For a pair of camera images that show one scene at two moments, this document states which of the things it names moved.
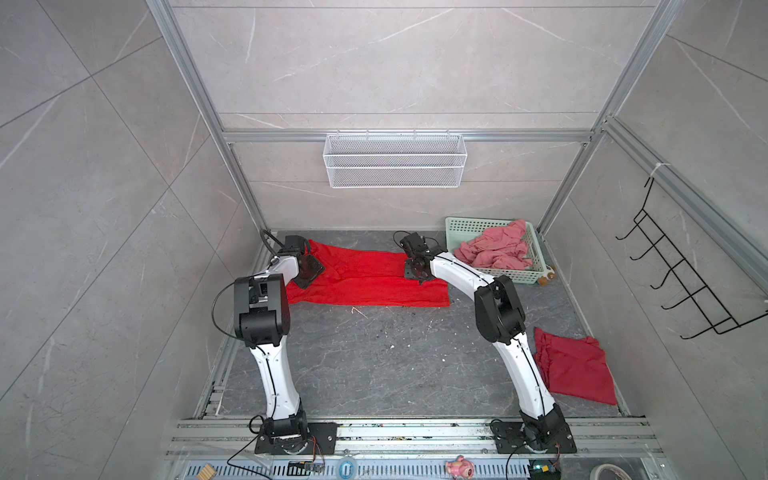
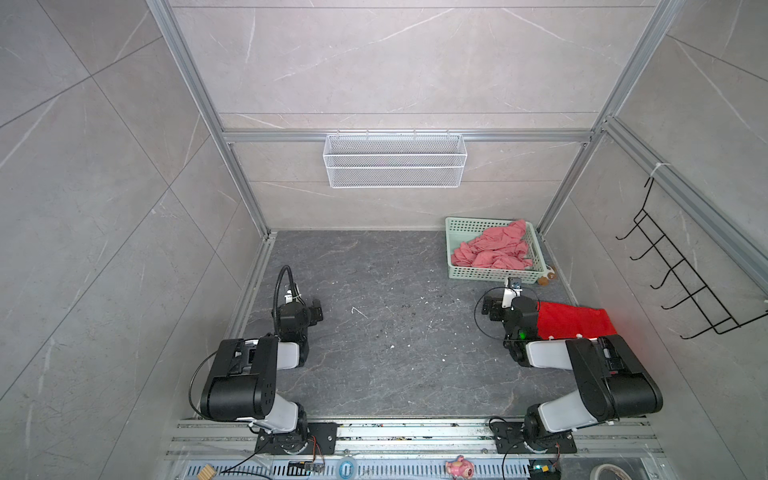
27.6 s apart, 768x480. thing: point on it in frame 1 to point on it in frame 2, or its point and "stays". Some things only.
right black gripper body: [411, 272] to [501, 314]
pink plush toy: [461, 468] stays
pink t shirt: [504, 247] stays
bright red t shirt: [367, 279] to [557, 321]
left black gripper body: [313, 268] to [310, 315]
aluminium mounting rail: [224, 438] stays
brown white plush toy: [550, 274] stays
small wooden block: [207, 473] stays
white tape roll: [595, 474] stays
